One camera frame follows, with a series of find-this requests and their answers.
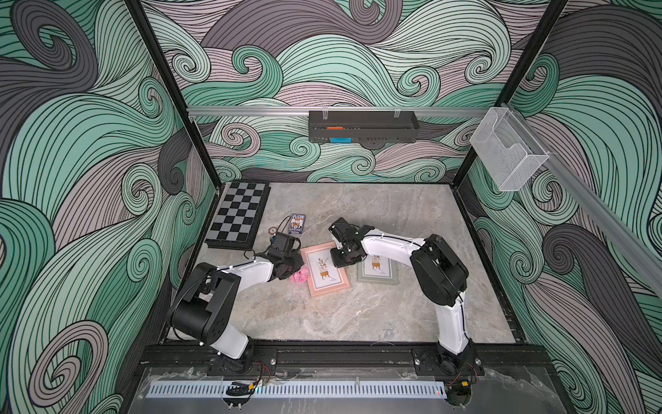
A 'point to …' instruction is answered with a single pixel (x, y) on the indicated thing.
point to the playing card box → (296, 223)
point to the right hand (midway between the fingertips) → (340, 263)
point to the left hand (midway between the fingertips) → (302, 260)
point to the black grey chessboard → (236, 218)
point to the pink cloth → (301, 276)
